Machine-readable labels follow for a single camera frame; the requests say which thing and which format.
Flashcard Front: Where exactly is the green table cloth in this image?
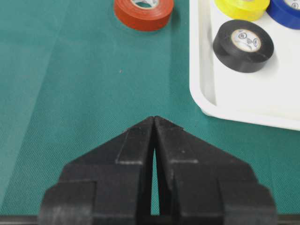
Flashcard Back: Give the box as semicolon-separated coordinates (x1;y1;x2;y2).
0;0;300;215

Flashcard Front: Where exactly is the white rectangular plastic case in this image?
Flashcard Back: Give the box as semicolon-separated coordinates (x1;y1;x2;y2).
189;0;300;130

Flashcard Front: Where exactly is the red tape roll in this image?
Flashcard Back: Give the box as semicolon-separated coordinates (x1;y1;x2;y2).
113;0;174;31

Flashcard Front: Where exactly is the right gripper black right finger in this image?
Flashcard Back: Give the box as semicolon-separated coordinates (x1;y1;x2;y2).
154;116;278;225

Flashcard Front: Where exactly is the blue tape roll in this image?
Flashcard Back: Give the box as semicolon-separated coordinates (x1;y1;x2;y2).
266;0;300;30

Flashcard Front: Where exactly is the black tape roll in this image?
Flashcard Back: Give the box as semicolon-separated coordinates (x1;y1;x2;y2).
213;19;274;73

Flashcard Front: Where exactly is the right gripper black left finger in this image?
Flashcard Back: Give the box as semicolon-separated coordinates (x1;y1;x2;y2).
38;117;154;225

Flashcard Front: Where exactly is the yellow tape roll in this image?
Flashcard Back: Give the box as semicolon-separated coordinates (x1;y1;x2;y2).
214;0;270;21

